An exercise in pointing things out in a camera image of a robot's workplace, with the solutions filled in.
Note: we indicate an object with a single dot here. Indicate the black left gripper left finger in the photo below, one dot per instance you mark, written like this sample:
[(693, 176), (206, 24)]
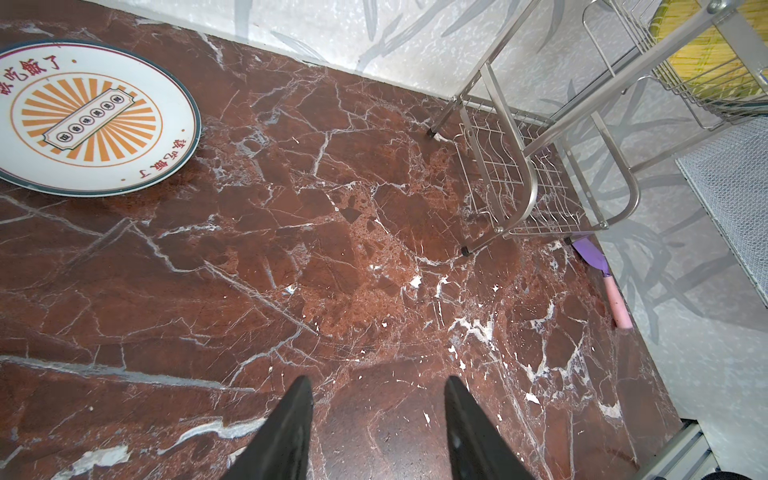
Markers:
[(280, 448)]

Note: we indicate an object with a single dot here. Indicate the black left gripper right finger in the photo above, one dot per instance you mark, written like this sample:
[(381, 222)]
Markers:
[(476, 449)]

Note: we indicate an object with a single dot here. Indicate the orange sunburst plate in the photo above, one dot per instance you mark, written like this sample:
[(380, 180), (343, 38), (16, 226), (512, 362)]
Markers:
[(80, 119)]

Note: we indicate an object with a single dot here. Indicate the yellow green woven plate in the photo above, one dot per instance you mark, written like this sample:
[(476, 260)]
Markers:
[(707, 67)]

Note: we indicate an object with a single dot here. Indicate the steel dish rack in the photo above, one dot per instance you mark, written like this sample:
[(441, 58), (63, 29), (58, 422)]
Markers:
[(527, 192)]

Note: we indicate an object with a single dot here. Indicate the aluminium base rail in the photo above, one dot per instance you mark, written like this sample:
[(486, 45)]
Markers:
[(686, 456)]

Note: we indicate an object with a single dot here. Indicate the white wire basket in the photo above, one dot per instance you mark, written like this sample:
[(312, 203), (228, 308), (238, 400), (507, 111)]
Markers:
[(728, 174)]

